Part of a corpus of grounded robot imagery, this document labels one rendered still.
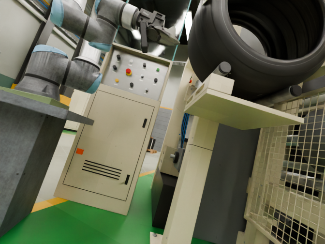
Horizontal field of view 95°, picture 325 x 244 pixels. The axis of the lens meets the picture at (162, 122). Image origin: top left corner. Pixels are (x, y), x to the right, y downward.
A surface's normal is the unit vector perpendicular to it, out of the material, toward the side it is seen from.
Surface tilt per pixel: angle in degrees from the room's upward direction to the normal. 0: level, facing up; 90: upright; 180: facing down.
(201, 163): 90
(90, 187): 90
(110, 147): 90
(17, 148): 90
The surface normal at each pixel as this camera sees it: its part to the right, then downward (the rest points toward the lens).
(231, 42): -0.07, -0.01
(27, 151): 0.24, -0.07
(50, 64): 0.60, 0.03
